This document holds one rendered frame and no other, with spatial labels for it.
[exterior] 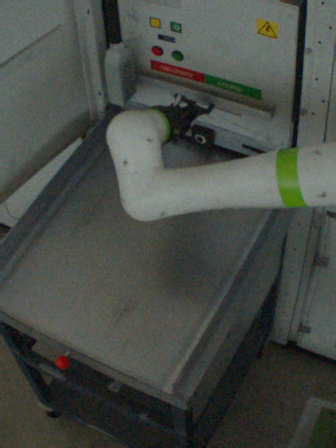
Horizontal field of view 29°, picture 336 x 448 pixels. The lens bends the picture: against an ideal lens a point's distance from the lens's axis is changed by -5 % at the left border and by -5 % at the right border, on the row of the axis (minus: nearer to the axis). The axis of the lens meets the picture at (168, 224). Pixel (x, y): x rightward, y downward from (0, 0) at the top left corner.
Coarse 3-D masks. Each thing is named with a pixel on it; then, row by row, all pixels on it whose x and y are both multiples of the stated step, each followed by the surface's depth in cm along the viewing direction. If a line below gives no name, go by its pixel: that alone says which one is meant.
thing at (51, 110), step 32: (0, 0) 137; (32, 0) 149; (64, 0) 158; (0, 32) 147; (32, 32) 156; (64, 32) 163; (0, 64) 152; (32, 64) 162; (64, 64) 173; (0, 96) 159; (32, 96) 169; (64, 96) 180; (0, 128) 165; (32, 128) 176; (64, 128) 187; (0, 160) 171; (32, 160) 183; (0, 192) 178
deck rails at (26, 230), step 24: (96, 144) 187; (72, 168) 179; (48, 192) 171; (24, 216) 164; (48, 216) 171; (264, 216) 167; (24, 240) 167; (264, 240) 163; (0, 264) 161; (240, 264) 158; (216, 312) 144; (192, 336) 147; (192, 360) 140; (168, 384) 139
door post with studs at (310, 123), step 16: (320, 0) 126; (320, 16) 129; (320, 32) 133; (320, 48) 136; (304, 64) 142; (320, 64) 139; (304, 80) 146; (320, 80) 143; (304, 96) 150; (320, 96) 147; (304, 112) 153; (320, 112) 150; (304, 128) 157; (320, 128) 154; (304, 144) 161; (304, 208) 178; (304, 224) 183; (304, 240) 188; (288, 288) 210; (288, 304) 217; (288, 320) 224
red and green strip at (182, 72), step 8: (152, 64) 172; (160, 64) 171; (168, 64) 169; (168, 72) 172; (176, 72) 170; (184, 72) 169; (192, 72) 167; (200, 72) 166; (200, 80) 168; (208, 80) 167; (216, 80) 166; (224, 80) 164; (224, 88) 166; (232, 88) 165; (240, 88) 164; (248, 88) 162; (248, 96) 164; (256, 96) 163
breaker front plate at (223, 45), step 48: (192, 0) 149; (240, 0) 142; (144, 48) 169; (192, 48) 161; (240, 48) 153; (288, 48) 146; (144, 96) 183; (240, 96) 166; (288, 96) 158; (288, 144) 170
